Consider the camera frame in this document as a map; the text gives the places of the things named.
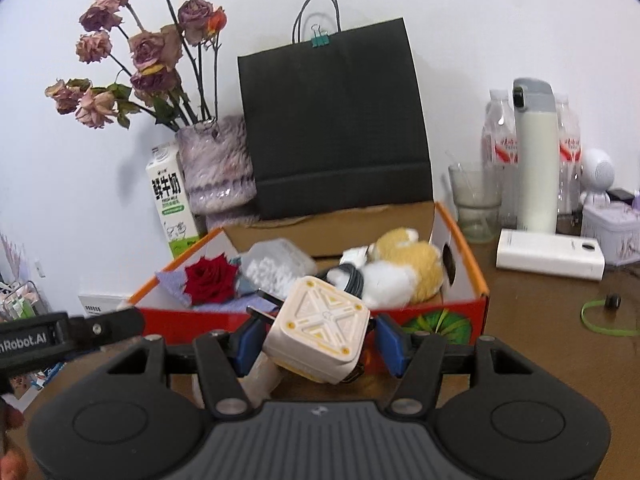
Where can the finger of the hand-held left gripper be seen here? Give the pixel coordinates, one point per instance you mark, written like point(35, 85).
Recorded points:
point(100, 329)

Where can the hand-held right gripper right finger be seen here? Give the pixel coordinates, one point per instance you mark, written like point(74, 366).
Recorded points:
point(392, 347)

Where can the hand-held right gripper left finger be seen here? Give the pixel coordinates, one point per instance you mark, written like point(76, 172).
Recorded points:
point(245, 346)

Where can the orange-edged cardboard box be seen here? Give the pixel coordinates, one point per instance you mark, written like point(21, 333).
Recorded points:
point(170, 322)

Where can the white cube power adapter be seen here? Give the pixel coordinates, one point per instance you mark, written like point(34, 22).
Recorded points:
point(320, 325)

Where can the red rose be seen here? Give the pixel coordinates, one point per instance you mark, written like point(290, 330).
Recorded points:
point(210, 277)

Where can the clear bag of white pellets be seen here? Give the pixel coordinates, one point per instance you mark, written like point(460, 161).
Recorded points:
point(275, 270)

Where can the brown wooden desktop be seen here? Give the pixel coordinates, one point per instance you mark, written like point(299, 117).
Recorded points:
point(530, 320)

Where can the person's left hand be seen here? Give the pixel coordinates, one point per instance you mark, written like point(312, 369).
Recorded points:
point(7, 460)

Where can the blue white box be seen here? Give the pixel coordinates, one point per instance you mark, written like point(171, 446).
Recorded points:
point(50, 373)

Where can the yellow white plush toy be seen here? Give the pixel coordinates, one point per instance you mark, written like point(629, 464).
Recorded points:
point(410, 265)

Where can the purple fluffy cloth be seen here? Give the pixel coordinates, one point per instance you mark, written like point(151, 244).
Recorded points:
point(172, 282)

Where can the white green milk carton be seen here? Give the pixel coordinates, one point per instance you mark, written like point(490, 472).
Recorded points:
point(167, 195)

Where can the clear glass cup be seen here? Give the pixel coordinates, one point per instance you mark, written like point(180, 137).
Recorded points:
point(475, 210)

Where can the white power bank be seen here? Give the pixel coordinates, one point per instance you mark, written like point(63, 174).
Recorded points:
point(545, 255)

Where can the purple glass vase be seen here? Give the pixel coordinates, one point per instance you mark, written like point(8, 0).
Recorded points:
point(215, 165)

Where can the clear stirring rod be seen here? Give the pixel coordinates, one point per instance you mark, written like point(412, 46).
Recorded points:
point(457, 162)

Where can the white thermos flask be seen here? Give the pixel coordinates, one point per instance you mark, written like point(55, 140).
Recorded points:
point(537, 170)

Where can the black paper bag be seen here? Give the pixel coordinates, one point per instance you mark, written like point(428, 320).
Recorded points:
point(335, 125)

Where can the clear red-label water bottle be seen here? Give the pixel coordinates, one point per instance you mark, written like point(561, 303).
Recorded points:
point(500, 130)
point(569, 145)

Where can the white printed tin box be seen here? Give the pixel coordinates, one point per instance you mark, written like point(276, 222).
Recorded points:
point(610, 230)

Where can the white robot-shaped speaker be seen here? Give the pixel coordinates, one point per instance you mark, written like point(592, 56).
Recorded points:
point(598, 167)

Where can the black power adapter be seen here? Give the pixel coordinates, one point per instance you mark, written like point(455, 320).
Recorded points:
point(621, 195)

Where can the dried rose bouquet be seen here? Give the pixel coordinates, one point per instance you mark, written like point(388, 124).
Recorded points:
point(150, 50)

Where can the teal binder clip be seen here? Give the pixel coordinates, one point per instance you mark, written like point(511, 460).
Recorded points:
point(320, 41)

